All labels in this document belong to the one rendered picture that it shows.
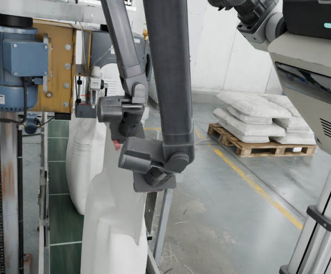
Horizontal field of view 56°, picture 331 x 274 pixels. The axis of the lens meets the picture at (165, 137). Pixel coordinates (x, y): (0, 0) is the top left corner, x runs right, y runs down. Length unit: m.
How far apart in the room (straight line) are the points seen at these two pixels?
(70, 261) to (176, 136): 1.07
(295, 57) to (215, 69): 5.25
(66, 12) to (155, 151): 0.60
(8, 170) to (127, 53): 0.79
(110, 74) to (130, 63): 3.23
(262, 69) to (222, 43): 1.08
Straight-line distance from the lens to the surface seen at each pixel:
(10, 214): 1.54
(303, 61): 0.81
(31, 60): 0.95
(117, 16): 0.83
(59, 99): 1.24
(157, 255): 1.60
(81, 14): 1.11
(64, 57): 1.21
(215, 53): 5.99
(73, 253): 1.55
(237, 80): 6.36
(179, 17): 0.42
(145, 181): 0.73
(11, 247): 1.65
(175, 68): 0.46
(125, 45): 0.84
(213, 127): 4.34
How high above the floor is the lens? 1.43
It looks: 21 degrees down
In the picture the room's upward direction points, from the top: 9 degrees clockwise
